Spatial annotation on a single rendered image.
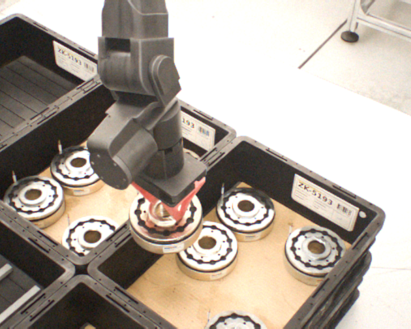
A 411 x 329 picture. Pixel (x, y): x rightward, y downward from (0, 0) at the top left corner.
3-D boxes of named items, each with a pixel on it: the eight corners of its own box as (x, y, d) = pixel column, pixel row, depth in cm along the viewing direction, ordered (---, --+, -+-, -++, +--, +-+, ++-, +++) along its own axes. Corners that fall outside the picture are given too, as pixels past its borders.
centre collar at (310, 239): (313, 233, 120) (313, 230, 120) (336, 249, 118) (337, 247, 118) (295, 249, 118) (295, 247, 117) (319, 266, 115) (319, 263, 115)
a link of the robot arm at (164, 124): (189, 93, 84) (149, 76, 86) (155, 129, 80) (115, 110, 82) (191, 133, 89) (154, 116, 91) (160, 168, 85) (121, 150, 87)
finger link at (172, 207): (175, 242, 96) (171, 199, 88) (137, 215, 99) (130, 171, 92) (207, 211, 99) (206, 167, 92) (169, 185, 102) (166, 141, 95)
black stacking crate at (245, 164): (237, 179, 136) (241, 135, 128) (374, 258, 123) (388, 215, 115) (89, 315, 113) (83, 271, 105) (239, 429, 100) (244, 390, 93)
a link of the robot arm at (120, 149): (171, 49, 78) (115, 44, 83) (107, 112, 72) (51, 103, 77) (203, 132, 85) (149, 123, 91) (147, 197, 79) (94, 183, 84)
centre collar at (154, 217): (164, 192, 102) (164, 188, 101) (190, 209, 99) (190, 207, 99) (140, 212, 99) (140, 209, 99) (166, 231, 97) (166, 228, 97)
